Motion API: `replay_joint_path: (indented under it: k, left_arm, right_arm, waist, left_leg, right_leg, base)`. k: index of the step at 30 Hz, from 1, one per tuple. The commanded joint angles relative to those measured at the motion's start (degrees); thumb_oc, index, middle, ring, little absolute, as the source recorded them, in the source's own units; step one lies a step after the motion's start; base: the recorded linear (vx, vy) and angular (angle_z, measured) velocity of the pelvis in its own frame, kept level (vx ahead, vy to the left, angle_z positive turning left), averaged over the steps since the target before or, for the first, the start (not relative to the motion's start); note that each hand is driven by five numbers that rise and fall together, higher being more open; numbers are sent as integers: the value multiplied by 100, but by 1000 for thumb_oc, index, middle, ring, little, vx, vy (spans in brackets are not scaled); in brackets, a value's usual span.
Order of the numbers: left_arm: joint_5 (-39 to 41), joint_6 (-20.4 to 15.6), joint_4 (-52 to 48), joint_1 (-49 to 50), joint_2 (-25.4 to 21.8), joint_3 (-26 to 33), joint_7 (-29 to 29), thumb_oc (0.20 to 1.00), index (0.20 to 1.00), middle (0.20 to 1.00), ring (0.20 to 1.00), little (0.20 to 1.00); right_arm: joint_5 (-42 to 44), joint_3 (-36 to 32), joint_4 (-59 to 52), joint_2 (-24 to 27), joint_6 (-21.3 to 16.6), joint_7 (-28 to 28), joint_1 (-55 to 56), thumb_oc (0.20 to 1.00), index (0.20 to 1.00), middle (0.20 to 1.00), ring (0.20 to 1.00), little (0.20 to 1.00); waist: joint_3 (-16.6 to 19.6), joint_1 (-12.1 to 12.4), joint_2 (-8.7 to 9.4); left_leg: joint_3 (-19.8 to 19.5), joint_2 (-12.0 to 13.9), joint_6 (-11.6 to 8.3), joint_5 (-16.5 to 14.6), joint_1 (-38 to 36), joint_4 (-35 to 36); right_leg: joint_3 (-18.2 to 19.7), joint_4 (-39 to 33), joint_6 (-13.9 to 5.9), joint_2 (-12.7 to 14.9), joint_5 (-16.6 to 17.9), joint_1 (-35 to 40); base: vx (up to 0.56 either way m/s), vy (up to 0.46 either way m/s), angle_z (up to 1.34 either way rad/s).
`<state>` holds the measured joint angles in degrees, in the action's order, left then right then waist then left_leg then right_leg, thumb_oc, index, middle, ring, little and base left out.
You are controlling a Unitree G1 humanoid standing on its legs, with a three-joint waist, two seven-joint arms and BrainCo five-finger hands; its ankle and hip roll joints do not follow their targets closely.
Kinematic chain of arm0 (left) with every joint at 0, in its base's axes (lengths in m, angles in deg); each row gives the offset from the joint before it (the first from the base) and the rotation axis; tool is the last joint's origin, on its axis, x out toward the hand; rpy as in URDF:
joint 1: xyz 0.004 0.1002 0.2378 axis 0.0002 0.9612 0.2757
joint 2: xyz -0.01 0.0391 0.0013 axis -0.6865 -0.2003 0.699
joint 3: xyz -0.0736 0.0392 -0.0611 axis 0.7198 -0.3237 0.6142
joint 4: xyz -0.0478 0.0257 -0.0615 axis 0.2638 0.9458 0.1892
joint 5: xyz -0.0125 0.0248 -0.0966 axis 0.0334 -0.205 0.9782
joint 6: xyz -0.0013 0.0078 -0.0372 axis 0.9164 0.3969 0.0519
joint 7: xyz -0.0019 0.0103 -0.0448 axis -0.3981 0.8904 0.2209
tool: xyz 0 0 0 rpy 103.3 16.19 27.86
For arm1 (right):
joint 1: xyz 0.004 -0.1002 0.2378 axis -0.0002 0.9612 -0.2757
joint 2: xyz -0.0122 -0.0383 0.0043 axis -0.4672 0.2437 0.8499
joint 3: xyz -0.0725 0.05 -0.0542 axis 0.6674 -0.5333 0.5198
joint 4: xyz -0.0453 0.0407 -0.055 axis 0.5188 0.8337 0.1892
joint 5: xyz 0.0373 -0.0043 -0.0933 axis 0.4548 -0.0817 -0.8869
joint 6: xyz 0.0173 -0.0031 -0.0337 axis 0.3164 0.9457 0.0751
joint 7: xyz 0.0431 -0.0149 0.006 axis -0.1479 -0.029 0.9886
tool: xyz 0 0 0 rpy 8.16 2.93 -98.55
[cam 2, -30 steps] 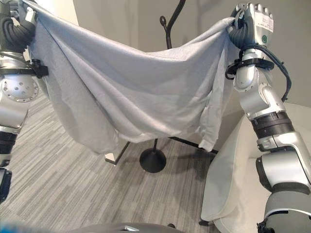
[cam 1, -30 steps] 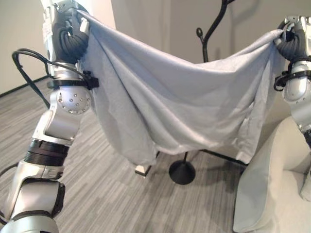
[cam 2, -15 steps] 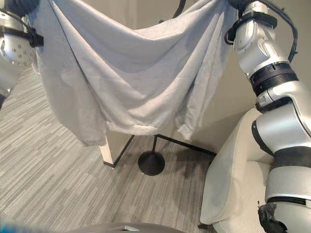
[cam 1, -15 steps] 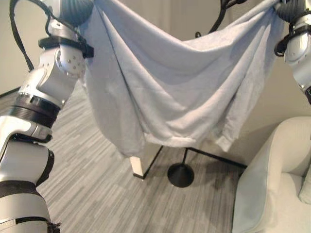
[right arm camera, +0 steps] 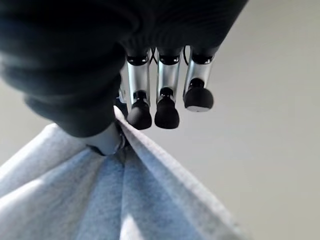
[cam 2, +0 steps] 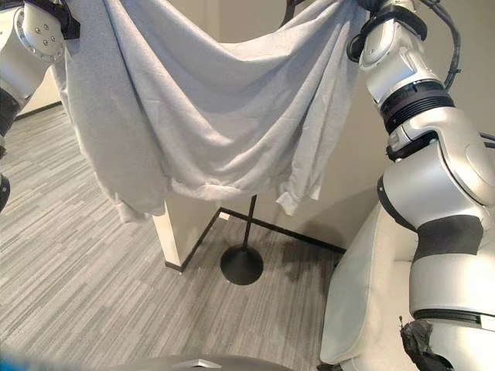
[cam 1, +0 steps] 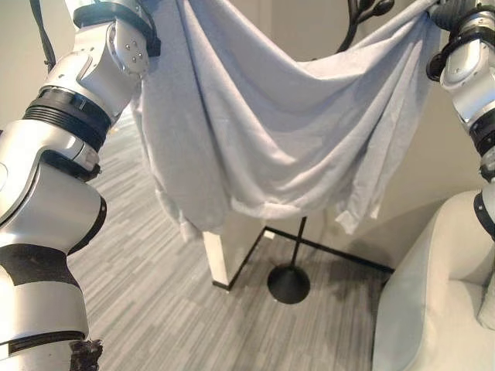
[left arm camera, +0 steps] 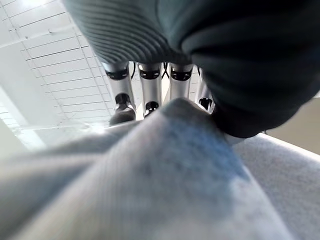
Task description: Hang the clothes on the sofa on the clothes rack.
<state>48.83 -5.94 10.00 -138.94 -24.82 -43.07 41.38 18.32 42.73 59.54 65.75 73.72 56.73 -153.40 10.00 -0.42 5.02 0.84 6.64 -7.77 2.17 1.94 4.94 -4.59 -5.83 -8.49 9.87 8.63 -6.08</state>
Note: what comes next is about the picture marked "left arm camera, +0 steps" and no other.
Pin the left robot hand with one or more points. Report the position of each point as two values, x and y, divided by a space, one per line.
225 50

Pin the light grey knit garment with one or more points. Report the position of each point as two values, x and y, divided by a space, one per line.
160 180

